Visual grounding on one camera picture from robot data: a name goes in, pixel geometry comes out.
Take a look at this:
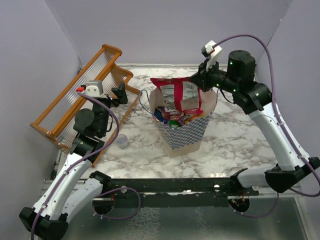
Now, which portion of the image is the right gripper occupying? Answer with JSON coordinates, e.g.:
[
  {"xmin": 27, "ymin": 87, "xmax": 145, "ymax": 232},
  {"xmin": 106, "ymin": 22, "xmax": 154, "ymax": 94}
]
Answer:
[{"xmin": 188, "ymin": 57, "xmax": 239, "ymax": 94}]

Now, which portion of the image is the pink snack bag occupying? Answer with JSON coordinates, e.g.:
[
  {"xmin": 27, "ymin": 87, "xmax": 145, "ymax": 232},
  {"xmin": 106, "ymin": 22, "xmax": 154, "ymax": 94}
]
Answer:
[{"xmin": 150, "ymin": 77, "xmax": 204, "ymax": 115}]

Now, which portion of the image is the blue checkered paper bag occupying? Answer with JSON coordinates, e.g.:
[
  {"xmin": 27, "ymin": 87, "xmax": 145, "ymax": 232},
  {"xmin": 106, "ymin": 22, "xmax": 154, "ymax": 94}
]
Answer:
[{"xmin": 145, "ymin": 88, "xmax": 218, "ymax": 157}]

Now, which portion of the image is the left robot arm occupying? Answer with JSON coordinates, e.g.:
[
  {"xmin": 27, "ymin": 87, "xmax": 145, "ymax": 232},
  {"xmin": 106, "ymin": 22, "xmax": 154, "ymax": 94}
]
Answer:
[{"xmin": 19, "ymin": 80, "xmax": 128, "ymax": 240}]

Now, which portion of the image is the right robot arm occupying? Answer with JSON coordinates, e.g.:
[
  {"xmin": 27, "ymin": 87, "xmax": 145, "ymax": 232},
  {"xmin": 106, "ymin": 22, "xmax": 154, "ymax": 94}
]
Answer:
[{"xmin": 190, "ymin": 49, "xmax": 320, "ymax": 196}]

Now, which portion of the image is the orange wooden rack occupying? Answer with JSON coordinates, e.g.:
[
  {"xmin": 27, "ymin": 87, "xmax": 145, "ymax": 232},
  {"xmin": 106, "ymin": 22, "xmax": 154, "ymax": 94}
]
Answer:
[{"xmin": 30, "ymin": 44, "xmax": 140, "ymax": 154}]

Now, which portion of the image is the orange snack pack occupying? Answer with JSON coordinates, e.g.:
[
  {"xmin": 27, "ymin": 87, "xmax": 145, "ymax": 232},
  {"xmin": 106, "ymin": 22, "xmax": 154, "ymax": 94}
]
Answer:
[{"xmin": 188, "ymin": 114, "xmax": 204, "ymax": 122}]

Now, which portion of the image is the brown chocolate candy pack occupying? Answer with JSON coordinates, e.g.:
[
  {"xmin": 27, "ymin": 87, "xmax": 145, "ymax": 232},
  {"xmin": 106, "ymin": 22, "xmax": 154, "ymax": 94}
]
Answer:
[{"xmin": 178, "ymin": 112, "xmax": 191, "ymax": 126}]

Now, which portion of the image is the purple berries snack pack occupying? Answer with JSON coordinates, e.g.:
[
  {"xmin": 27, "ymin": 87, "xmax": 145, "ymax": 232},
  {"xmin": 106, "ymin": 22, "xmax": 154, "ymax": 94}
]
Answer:
[{"xmin": 154, "ymin": 106, "xmax": 181, "ymax": 124}]

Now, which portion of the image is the small clear plastic cup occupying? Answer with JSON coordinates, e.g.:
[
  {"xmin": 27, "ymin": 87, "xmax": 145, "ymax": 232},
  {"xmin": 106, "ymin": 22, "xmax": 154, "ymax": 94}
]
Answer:
[{"xmin": 116, "ymin": 134, "xmax": 129, "ymax": 149}]

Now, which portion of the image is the green snack pack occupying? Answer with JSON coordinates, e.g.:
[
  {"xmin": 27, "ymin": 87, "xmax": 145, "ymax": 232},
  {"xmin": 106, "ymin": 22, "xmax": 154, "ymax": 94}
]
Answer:
[{"xmin": 168, "ymin": 119, "xmax": 183, "ymax": 129}]

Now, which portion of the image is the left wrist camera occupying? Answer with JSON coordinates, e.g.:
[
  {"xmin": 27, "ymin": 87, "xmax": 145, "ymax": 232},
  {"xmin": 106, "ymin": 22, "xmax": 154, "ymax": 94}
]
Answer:
[{"xmin": 76, "ymin": 80, "xmax": 104, "ymax": 98}]

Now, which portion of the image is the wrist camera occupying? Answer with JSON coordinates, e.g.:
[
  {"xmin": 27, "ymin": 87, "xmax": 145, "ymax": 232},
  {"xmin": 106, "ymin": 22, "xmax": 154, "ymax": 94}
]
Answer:
[
  {"xmin": 76, "ymin": 80, "xmax": 104, "ymax": 98},
  {"xmin": 201, "ymin": 40, "xmax": 222, "ymax": 71}
]

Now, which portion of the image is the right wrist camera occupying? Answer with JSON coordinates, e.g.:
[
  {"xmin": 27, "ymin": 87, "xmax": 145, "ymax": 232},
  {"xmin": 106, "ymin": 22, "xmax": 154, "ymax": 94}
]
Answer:
[{"xmin": 201, "ymin": 40, "xmax": 222, "ymax": 71}]

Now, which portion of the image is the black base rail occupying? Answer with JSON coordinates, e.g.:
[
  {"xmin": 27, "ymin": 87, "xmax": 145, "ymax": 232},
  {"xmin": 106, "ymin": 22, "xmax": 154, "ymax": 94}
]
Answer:
[{"xmin": 89, "ymin": 171, "xmax": 259, "ymax": 208}]

